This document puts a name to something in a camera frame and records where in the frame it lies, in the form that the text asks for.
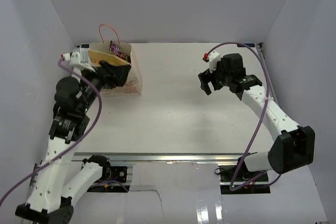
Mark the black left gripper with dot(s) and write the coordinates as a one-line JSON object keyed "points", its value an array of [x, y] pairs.
{"points": [[117, 74]]}

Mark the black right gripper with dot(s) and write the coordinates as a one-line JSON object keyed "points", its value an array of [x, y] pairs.
{"points": [[206, 77]]}

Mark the brown M&M's packet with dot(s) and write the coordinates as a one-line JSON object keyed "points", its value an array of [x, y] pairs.
{"points": [[115, 49]]}

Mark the tan popcorn chips bag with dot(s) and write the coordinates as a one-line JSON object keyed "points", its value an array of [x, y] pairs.
{"points": [[96, 57]]}

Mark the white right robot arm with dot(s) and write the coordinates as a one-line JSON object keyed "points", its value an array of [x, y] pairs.
{"points": [[293, 145]]}

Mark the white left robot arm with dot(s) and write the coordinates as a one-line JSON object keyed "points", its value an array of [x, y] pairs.
{"points": [[52, 200]]}

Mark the cream bear paper bag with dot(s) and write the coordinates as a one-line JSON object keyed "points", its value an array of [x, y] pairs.
{"points": [[129, 75]]}

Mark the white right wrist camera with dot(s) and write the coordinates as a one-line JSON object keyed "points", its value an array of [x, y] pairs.
{"points": [[212, 58]]}

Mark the aluminium table frame rail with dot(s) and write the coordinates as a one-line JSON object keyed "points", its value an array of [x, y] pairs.
{"points": [[164, 157]]}

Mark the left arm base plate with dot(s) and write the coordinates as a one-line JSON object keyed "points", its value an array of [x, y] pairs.
{"points": [[114, 175]]}

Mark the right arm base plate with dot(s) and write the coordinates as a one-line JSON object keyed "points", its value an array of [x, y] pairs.
{"points": [[226, 173]]}

